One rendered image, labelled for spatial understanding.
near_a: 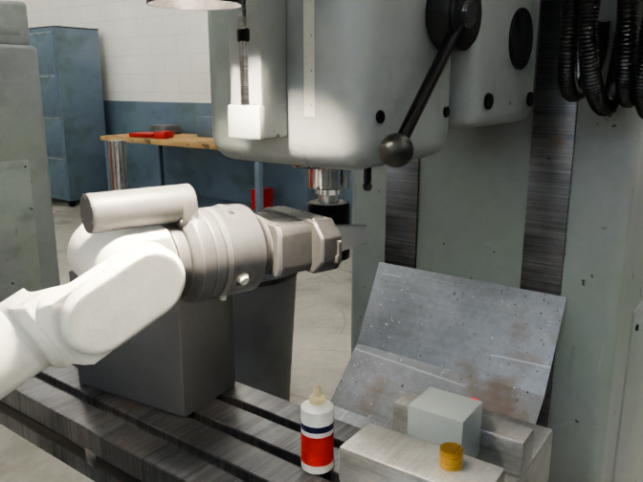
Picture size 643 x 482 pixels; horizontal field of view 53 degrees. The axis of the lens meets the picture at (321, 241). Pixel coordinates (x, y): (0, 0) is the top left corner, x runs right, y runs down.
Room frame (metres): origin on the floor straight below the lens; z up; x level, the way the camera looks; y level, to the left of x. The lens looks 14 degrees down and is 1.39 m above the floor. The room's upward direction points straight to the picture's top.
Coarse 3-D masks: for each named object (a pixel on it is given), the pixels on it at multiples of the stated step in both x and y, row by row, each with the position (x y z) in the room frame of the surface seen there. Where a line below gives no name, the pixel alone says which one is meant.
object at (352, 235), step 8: (336, 224) 0.67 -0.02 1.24; (344, 224) 0.68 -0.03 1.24; (352, 224) 0.68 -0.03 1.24; (360, 224) 0.69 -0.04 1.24; (344, 232) 0.67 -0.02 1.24; (352, 232) 0.67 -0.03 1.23; (360, 232) 0.68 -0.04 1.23; (344, 240) 0.67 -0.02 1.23; (352, 240) 0.67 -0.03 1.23; (360, 240) 0.68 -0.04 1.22; (344, 248) 0.67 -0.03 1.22
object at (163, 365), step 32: (160, 320) 0.84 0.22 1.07; (192, 320) 0.85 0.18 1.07; (224, 320) 0.91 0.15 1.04; (128, 352) 0.88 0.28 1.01; (160, 352) 0.85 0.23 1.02; (192, 352) 0.85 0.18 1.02; (224, 352) 0.91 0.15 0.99; (96, 384) 0.92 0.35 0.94; (128, 384) 0.88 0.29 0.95; (160, 384) 0.85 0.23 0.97; (192, 384) 0.84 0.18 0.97; (224, 384) 0.90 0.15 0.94
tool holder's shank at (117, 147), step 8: (112, 144) 0.95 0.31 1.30; (120, 144) 0.95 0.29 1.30; (112, 152) 0.95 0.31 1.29; (120, 152) 0.95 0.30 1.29; (112, 160) 0.95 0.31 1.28; (120, 160) 0.95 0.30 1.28; (112, 168) 0.95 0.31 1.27; (120, 168) 0.95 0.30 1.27; (112, 176) 0.95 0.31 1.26; (120, 176) 0.95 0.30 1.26; (112, 184) 0.95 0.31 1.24; (120, 184) 0.95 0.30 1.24
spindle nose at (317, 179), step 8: (312, 176) 0.68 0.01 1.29; (320, 176) 0.67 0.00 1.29; (328, 176) 0.67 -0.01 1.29; (336, 176) 0.67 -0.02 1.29; (344, 176) 0.68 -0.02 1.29; (312, 184) 0.68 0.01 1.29; (320, 184) 0.67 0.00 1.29; (328, 184) 0.67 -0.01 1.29; (336, 184) 0.67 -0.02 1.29; (344, 184) 0.68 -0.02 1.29
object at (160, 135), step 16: (160, 128) 6.75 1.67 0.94; (176, 128) 6.80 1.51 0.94; (208, 128) 6.39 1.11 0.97; (160, 144) 6.07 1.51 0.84; (176, 144) 5.93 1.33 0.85; (192, 144) 5.80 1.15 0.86; (208, 144) 5.68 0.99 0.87; (160, 160) 7.13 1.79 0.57; (160, 176) 7.13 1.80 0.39; (256, 176) 5.37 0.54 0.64; (304, 176) 5.89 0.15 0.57; (256, 192) 5.37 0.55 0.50; (272, 192) 6.09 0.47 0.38; (304, 192) 5.89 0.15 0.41; (256, 208) 5.38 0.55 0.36; (304, 208) 5.89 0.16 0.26
